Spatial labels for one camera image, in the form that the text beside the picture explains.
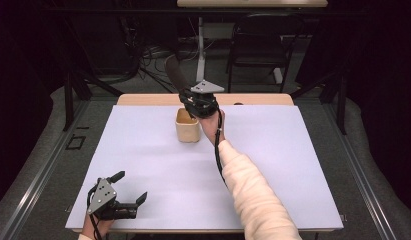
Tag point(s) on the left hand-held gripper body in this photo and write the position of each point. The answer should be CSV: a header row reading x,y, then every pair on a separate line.
x,y
101,196

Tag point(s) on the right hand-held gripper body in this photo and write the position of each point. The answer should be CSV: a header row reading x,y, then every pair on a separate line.
x,y
206,100

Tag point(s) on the beige square cup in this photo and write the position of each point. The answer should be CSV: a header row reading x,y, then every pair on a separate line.
x,y
188,131

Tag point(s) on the person's left hand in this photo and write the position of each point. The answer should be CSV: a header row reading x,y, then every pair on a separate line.
x,y
101,226

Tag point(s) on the white table mat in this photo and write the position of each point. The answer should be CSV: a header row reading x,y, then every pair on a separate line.
x,y
153,173

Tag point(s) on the wooden table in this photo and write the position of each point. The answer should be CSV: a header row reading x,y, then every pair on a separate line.
x,y
149,99

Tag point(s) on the white-legged desk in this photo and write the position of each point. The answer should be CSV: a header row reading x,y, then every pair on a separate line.
x,y
201,63

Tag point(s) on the black folding chair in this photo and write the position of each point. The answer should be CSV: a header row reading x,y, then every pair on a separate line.
x,y
259,50

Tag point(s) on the black metal stand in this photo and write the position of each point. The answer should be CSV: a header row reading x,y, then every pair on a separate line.
x,y
341,100
69,100

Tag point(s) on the metal floor rail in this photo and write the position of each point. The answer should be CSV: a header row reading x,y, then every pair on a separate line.
x,y
359,170
43,170

